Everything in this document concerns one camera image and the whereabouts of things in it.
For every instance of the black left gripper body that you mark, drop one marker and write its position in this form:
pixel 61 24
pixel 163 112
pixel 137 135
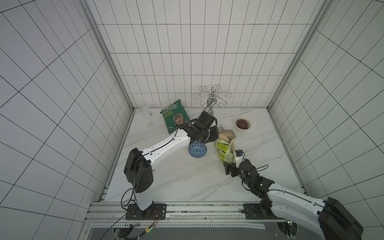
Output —
pixel 206 134

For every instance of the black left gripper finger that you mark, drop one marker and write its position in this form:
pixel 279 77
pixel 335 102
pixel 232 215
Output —
pixel 198 138
pixel 213 133

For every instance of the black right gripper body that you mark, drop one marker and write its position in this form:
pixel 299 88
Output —
pixel 231 169

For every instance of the blue patterned breakfast bowl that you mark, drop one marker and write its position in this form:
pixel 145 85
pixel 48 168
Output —
pixel 197 149

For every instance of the green oats bag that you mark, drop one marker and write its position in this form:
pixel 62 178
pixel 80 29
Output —
pixel 225 145

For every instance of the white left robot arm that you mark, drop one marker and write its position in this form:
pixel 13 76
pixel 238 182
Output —
pixel 139 166

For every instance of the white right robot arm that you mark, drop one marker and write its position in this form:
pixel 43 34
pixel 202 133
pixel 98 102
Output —
pixel 328 218

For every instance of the green crisps bag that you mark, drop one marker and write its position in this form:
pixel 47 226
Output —
pixel 174 115

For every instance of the white cup with dark drink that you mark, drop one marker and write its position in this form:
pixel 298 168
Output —
pixel 242 124

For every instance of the chrome mug tree stand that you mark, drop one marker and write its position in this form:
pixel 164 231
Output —
pixel 215 98

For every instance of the clear wine glass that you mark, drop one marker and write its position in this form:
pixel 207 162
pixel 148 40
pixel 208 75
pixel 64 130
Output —
pixel 148 116

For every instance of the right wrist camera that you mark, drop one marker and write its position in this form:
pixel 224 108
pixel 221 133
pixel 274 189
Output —
pixel 239 157

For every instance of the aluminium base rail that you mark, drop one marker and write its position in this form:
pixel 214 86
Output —
pixel 214 215

